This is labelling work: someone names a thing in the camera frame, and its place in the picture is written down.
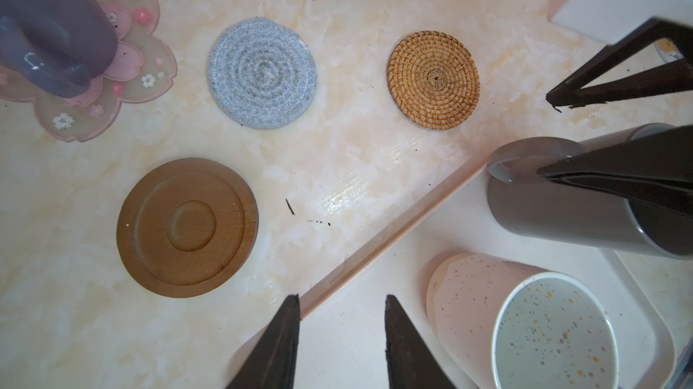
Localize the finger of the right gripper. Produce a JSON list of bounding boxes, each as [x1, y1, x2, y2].
[[537, 126, 692, 218], [546, 18, 692, 109]]

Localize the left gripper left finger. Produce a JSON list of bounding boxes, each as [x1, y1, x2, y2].
[[227, 294, 301, 389]]

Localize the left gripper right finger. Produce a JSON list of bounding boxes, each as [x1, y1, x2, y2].
[[384, 294, 456, 389]]

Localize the dark grey mug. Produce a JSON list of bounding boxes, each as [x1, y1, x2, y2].
[[487, 123, 692, 259]]

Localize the brown round wooden coaster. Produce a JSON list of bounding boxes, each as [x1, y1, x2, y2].
[[117, 158, 259, 298]]

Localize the tan round rattan coaster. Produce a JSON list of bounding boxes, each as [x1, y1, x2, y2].
[[386, 31, 481, 131]]

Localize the grey round woven coaster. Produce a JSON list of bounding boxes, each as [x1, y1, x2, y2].
[[207, 17, 318, 130]]

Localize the pink flower coaster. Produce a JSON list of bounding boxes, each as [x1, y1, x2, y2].
[[1, 0, 178, 142]]

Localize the white mug purple handle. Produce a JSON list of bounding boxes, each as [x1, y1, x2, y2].
[[1, 0, 117, 98]]

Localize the white lid glass jar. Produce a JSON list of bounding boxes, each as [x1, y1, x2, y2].
[[654, 38, 683, 64]]

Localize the white plastic tray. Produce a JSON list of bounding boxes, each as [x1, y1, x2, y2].
[[295, 166, 677, 388]]

